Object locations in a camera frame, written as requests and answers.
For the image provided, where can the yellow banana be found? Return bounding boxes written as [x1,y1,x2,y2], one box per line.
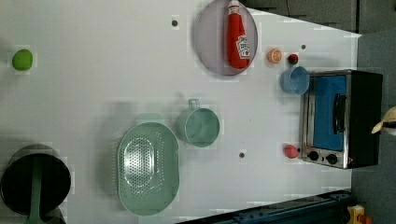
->
[371,106,396,135]

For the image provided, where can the black toaster oven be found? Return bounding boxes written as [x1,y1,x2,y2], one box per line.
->
[302,70,383,169]

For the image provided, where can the green perforated colander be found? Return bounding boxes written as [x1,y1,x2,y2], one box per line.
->
[117,121,179,216]

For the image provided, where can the purple round plate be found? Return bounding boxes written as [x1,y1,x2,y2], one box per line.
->
[193,0,258,76]

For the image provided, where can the red ketchup bottle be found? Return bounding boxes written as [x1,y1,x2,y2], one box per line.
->
[227,0,250,69]

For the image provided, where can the orange slice toy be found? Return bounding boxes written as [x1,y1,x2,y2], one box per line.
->
[267,48,283,63]

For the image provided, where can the pink red fruit toy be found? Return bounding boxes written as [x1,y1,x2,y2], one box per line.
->
[284,144,300,159]

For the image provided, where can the blue bowl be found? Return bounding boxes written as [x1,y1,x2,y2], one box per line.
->
[280,66,310,95]

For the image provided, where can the small red strawberry toy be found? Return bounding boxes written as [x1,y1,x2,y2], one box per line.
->
[288,54,299,65]

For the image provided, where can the green lime toy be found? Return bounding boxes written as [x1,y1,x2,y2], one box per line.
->
[12,49,34,71]

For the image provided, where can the green ladle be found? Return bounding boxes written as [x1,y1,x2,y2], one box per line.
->
[24,158,46,224]

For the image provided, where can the black pot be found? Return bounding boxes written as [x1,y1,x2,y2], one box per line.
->
[1,144,71,216]

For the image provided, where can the green cup with handle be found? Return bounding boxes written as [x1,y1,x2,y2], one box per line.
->
[176,99,220,147]

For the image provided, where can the blue metal frame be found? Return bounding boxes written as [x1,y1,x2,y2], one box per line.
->
[179,190,356,224]

